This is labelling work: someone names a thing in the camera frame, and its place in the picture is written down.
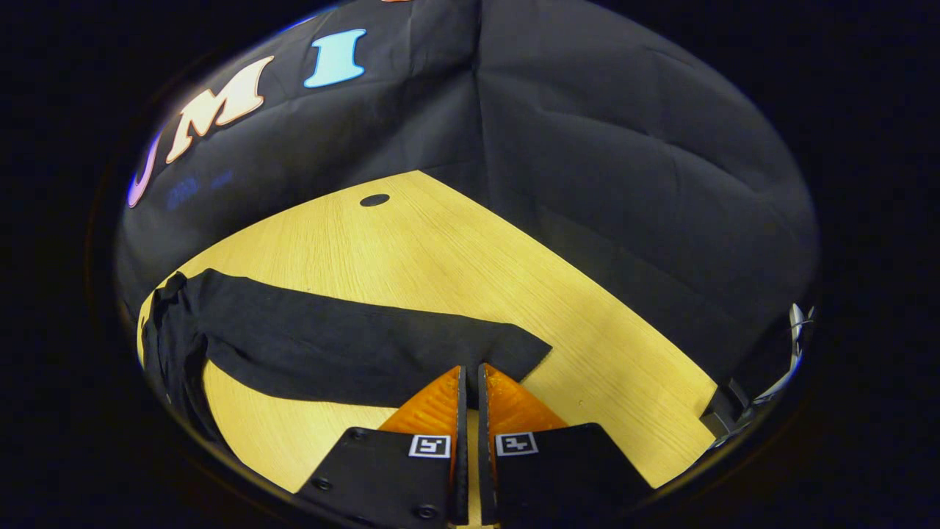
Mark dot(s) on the black round table grommet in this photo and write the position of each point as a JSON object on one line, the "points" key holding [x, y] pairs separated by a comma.
{"points": [[374, 200]]}

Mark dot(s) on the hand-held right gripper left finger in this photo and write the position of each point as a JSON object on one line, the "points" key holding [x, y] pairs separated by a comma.
{"points": [[462, 455]]}

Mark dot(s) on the black buttoned cardigan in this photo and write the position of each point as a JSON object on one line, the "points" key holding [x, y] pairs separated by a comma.
{"points": [[330, 345]]}

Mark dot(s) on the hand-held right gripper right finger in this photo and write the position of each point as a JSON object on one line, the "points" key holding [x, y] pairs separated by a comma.
{"points": [[485, 455]]}

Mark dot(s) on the black table edge bracket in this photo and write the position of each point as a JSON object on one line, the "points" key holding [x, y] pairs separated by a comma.
{"points": [[723, 411]]}

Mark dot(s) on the black backdrop cloth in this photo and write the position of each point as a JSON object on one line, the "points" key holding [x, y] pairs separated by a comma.
{"points": [[624, 169]]}

